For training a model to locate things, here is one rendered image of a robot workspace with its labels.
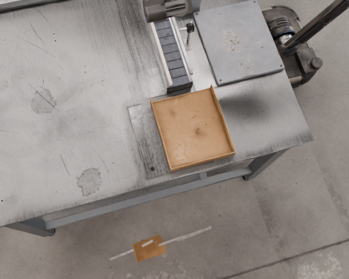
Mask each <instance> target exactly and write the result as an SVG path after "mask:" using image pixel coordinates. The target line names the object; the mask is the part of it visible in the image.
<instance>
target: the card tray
mask: <svg viewBox="0 0 349 279"><path fill-rule="evenodd" d="M150 104H151V107H152V111H153V114H154V117H155V120H156V124H157V128H158V131H159V134H160V138H161V141H162V145H163V149H164V151H165V155H166V158H167V162H168V165H169V168H170V172H173V171H177V170H180V169H183V168H188V167H191V166H196V165H198V164H202V163H206V162H210V161H214V160H217V159H221V158H224V157H229V156H232V155H235V153H236V150H235V147H234V144H233V141H232V138H231V136H230V133H229V130H228V127H227V124H226V122H225V119H224V116H223V113H222V110H221V107H220V104H219V102H218V99H217V96H216V93H215V90H214V87H213V84H211V87H210V88H207V89H203V90H198V91H194V92H190V93H187V94H182V95H178V96H174V97H169V98H166V99H162V100H157V101H153V102H152V100H151V99H150Z"/></svg>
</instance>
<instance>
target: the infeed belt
mask: <svg viewBox="0 0 349 279"><path fill-rule="evenodd" d="M154 26H155V29H156V33H157V36H158V39H159V41H160V45H161V48H162V51H163V55H164V57H165V61H166V64H167V67H168V71H169V73H170V77H171V80H172V86H170V88H172V87H176V86H181V85H185V84H190V82H189V78H188V75H187V72H186V68H185V67H184V63H183V60H182V57H181V53H180V51H179V48H178V45H177V42H176V39H175V36H174V33H173V30H172V27H171V24H170V20H169V18H167V19H165V20H160V21H157V22H154Z"/></svg>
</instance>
